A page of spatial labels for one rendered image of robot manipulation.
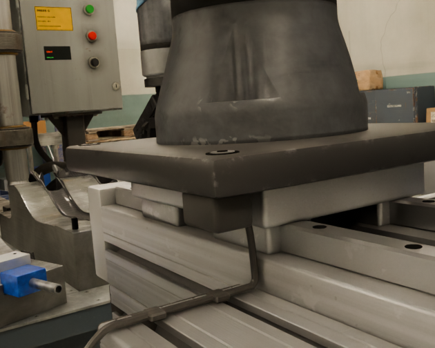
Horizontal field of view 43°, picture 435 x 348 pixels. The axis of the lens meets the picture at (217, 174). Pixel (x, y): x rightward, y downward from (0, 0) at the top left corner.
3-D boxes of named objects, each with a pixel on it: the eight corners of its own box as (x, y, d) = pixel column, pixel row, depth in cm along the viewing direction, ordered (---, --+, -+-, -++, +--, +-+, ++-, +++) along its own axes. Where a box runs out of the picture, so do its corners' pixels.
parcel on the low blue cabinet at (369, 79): (384, 89, 799) (384, 68, 795) (369, 90, 779) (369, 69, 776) (361, 90, 833) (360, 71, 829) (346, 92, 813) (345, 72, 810)
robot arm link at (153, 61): (132, 53, 90) (176, 52, 94) (134, 82, 90) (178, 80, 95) (153, 47, 84) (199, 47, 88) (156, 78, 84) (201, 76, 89)
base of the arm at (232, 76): (415, 126, 38) (411, -24, 37) (233, 148, 30) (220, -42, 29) (277, 127, 51) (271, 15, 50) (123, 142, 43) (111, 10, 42)
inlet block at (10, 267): (77, 304, 70) (73, 262, 69) (43, 317, 66) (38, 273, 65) (20, 288, 78) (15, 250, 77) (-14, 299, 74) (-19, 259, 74)
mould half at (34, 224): (221, 255, 98) (216, 179, 96) (79, 291, 84) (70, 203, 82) (110, 219, 139) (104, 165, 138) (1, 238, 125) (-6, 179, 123)
